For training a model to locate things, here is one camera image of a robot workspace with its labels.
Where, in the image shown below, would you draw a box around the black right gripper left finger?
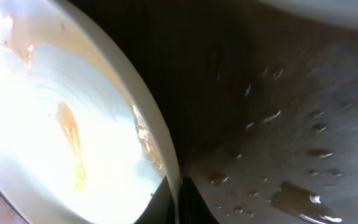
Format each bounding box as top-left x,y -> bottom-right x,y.
135,177 -> 176,224

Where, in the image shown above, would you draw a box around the brown serving tray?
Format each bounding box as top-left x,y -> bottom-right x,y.
75,1 -> 358,223

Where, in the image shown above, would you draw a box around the white plate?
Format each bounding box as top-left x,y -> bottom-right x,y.
260,0 -> 358,30

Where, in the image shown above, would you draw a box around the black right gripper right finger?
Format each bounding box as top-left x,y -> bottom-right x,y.
178,177 -> 219,224

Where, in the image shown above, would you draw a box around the pale green plate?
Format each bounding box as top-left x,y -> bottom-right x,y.
0,1 -> 180,223

